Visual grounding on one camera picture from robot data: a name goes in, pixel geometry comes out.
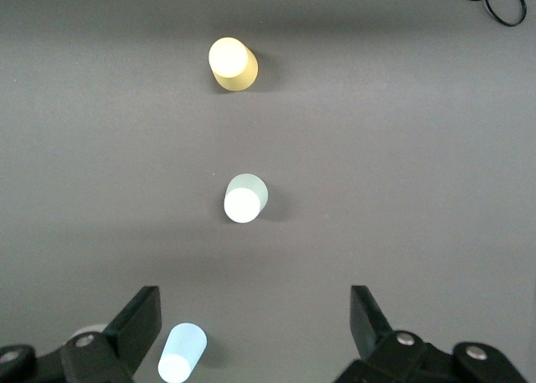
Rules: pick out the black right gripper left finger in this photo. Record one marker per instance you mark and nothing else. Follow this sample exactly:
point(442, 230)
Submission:
point(134, 328)

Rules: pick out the yellow plastic cup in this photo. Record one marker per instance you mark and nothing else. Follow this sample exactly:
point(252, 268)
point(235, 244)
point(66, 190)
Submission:
point(232, 64)

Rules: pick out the light blue plastic cup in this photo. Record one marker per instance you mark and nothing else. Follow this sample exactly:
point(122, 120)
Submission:
point(182, 353)

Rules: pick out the pale green plastic cup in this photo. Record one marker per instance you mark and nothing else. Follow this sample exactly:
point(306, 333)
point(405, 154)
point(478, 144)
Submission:
point(243, 203)

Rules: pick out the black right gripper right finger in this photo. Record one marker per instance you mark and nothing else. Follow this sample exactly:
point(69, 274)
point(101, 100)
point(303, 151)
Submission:
point(372, 341)

